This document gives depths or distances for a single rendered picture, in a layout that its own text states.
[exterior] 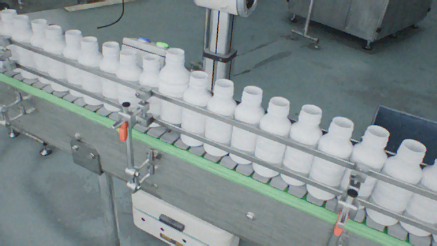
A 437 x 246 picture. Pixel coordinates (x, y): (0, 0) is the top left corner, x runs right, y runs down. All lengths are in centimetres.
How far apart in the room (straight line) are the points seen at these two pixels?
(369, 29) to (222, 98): 375
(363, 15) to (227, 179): 377
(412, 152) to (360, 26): 382
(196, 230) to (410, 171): 112
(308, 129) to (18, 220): 171
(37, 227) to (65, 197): 22
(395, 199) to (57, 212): 173
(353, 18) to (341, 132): 384
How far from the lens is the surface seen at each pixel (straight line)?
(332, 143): 67
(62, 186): 223
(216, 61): 145
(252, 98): 69
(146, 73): 81
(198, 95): 74
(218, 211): 85
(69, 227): 202
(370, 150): 67
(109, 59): 87
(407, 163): 67
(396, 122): 126
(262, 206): 77
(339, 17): 454
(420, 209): 72
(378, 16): 433
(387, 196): 70
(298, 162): 71
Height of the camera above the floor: 150
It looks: 34 degrees down
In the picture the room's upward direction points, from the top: 6 degrees clockwise
